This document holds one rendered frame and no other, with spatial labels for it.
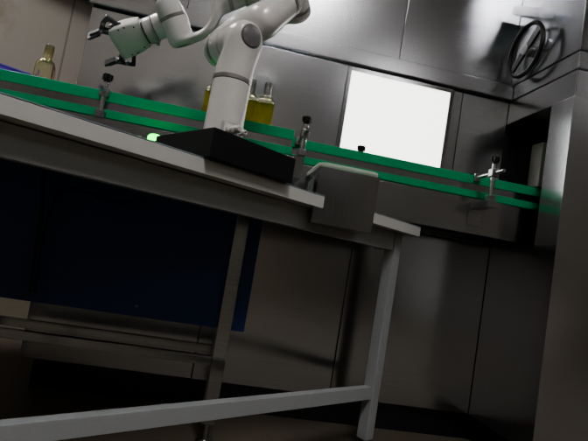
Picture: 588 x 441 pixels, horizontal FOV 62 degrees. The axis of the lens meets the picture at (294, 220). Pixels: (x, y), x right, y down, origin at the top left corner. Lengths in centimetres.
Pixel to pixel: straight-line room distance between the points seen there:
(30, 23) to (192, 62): 272
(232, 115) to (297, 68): 73
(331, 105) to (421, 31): 49
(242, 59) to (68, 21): 344
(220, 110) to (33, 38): 337
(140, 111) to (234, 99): 43
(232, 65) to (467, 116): 113
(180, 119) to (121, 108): 17
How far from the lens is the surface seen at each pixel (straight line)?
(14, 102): 93
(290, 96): 184
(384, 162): 170
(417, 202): 171
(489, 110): 214
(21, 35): 445
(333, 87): 189
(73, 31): 459
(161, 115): 155
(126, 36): 163
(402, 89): 197
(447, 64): 211
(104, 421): 112
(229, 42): 125
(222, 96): 121
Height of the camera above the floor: 56
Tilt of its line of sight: 5 degrees up
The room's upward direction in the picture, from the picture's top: 9 degrees clockwise
